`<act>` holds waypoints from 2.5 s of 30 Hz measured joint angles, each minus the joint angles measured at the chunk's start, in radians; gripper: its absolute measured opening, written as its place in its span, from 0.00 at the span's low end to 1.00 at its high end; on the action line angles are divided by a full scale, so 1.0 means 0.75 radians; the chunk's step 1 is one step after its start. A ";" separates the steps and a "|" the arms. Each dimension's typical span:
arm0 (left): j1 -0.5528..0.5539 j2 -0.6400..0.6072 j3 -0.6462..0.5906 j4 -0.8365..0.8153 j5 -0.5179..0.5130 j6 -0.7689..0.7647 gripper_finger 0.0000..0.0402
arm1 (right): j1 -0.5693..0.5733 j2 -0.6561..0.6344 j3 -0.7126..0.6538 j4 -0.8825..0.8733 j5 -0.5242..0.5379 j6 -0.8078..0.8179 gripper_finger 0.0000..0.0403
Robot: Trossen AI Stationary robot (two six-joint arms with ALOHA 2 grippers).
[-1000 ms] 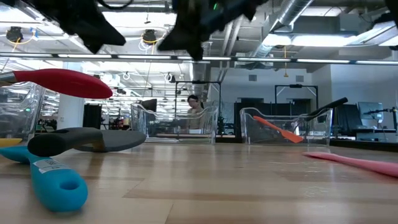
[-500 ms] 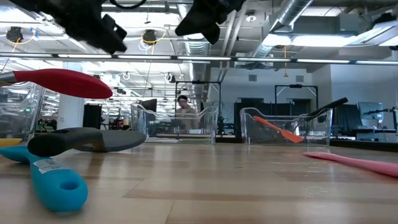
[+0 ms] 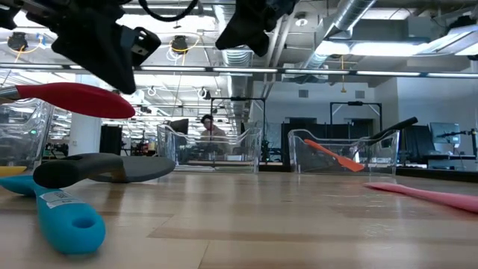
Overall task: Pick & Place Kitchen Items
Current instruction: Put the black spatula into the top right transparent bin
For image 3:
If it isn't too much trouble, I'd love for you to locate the black aluminium frame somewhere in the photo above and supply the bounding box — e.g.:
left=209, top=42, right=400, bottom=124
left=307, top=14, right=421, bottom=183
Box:
left=22, top=158, right=478, bottom=185

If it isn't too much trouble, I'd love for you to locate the red slotted spoon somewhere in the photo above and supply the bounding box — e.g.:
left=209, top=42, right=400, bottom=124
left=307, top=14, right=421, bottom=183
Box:
left=0, top=82, right=137, bottom=120

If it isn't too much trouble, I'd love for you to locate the clear plastic bin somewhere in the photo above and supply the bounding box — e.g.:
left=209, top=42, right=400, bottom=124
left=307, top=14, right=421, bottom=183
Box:
left=288, top=128, right=401, bottom=177
left=0, top=97, right=54, bottom=178
left=156, top=123, right=264, bottom=174

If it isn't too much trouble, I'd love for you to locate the silver ventilation duct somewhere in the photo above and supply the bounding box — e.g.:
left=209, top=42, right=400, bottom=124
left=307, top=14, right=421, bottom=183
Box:
left=213, top=48, right=257, bottom=124

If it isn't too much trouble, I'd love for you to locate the black gantry frame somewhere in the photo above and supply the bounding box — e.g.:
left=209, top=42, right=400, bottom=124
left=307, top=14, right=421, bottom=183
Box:
left=329, top=100, right=383, bottom=130

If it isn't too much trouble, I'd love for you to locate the black spatula with black handle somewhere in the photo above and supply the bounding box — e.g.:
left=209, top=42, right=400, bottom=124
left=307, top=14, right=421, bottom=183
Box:
left=367, top=116, right=420, bottom=146

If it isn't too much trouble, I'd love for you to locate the person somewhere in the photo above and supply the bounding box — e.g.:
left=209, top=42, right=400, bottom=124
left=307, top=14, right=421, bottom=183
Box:
left=199, top=114, right=229, bottom=145

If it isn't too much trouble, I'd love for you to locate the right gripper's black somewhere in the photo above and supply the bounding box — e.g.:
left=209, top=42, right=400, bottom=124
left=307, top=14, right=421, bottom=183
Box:
left=215, top=0, right=299, bottom=57

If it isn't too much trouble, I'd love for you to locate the yellow spoon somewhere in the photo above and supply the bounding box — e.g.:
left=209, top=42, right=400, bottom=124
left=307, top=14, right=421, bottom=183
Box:
left=0, top=165, right=28, bottom=178

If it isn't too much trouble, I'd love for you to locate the blue spoon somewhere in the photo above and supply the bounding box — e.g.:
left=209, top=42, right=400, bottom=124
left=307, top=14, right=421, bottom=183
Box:
left=0, top=175, right=107, bottom=256

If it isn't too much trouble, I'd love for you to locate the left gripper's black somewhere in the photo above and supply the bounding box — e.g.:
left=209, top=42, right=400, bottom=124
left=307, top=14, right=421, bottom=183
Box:
left=0, top=0, right=163, bottom=96

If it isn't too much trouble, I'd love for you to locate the grey desk monitor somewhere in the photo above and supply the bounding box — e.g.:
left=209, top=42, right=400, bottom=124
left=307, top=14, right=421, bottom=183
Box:
left=428, top=122, right=463, bottom=151

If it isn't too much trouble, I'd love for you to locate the ceiling light strip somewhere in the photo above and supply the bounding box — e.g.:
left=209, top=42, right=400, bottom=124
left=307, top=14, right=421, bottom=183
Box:
left=0, top=62, right=478, bottom=78

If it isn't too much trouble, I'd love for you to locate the black ceiling cable reel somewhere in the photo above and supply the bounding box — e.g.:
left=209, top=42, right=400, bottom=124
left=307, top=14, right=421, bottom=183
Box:
left=170, top=34, right=190, bottom=56
left=6, top=31, right=30, bottom=52

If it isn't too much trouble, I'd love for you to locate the orange spatula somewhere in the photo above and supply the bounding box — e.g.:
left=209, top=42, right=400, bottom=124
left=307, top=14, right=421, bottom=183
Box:
left=302, top=138, right=366, bottom=173

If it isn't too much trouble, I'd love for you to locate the pink spatula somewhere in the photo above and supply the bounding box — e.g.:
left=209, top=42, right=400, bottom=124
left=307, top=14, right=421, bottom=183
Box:
left=363, top=182, right=478, bottom=215

